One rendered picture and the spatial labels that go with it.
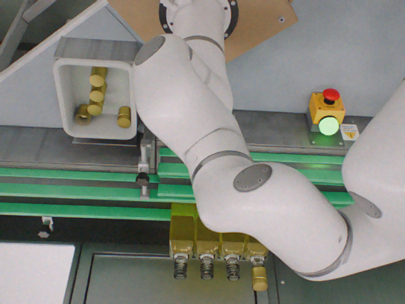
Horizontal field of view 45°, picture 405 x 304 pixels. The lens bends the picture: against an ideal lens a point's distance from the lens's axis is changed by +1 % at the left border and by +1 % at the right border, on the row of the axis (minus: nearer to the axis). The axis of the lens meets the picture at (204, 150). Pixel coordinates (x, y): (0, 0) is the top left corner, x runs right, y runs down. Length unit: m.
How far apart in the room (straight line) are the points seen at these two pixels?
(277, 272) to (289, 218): 0.85
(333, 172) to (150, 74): 0.63
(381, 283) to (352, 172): 0.94
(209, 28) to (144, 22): 0.19
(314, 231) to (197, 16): 0.50
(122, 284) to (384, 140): 0.89
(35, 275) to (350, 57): 0.91
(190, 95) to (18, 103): 0.78
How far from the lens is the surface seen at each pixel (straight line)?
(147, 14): 1.00
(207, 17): 0.89
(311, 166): 1.17
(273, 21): 1.01
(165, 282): 1.24
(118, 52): 1.10
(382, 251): 0.56
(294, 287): 1.32
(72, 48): 1.12
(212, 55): 0.81
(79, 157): 1.25
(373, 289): 1.38
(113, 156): 1.24
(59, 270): 1.28
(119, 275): 1.25
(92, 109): 1.19
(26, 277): 1.28
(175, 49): 0.68
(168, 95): 0.60
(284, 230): 0.49
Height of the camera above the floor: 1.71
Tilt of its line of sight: 45 degrees down
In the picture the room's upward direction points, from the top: 180 degrees clockwise
